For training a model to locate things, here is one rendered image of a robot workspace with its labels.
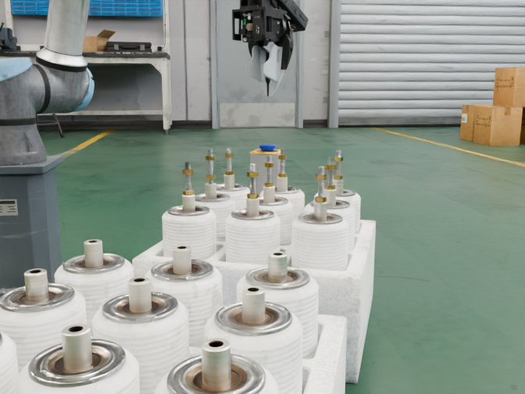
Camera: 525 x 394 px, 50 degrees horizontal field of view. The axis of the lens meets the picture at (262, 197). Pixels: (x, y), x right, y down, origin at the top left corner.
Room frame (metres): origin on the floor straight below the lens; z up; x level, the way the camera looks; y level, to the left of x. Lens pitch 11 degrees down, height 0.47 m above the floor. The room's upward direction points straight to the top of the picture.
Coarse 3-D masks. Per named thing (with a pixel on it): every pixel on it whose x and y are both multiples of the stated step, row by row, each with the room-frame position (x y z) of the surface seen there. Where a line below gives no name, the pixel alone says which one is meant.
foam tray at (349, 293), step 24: (360, 240) 1.04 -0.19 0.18; (144, 264) 0.92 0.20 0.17; (216, 264) 0.90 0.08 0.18; (240, 264) 0.90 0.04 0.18; (288, 264) 0.92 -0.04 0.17; (360, 264) 0.90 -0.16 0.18; (336, 288) 0.84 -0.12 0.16; (360, 288) 0.83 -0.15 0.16; (336, 312) 0.84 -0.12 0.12; (360, 312) 0.84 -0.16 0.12; (360, 336) 0.86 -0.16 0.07; (360, 360) 0.88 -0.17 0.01
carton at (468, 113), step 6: (462, 108) 4.94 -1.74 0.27; (468, 108) 4.82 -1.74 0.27; (474, 108) 4.72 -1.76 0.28; (462, 114) 4.92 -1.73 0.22; (468, 114) 4.82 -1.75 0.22; (474, 114) 4.72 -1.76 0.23; (462, 120) 4.91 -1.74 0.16; (468, 120) 4.81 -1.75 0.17; (462, 126) 4.91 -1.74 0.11; (468, 126) 4.80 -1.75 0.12; (462, 132) 4.90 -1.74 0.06; (468, 132) 4.79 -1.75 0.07; (462, 138) 4.89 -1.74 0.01; (468, 138) 4.78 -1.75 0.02
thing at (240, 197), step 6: (216, 192) 1.17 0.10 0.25; (222, 192) 1.17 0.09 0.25; (228, 192) 1.17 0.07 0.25; (234, 192) 1.17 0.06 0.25; (240, 192) 1.17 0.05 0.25; (246, 192) 1.18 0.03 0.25; (234, 198) 1.16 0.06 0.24; (240, 198) 1.17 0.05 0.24; (246, 198) 1.18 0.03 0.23; (240, 204) 1.17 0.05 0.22
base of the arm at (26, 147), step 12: (0, 120) 1.23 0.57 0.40; (12, 120) 1.24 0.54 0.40; (24, 120) 1.26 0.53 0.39; (0, 132) 1.23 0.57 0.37; (12, 132) 1.23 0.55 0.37; (24, 132) 1.25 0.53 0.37; (36, 132) 1.29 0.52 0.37; (0, 144) 1.22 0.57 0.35; (12, 144) 1.23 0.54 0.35; (24, 144) 1.25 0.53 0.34; (36, 144) 1.27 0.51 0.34; (0, 156) 1.21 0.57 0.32; (12, 156) 1.22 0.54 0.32; (24, 156) 1.23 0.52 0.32; (36, 156) 1.26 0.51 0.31
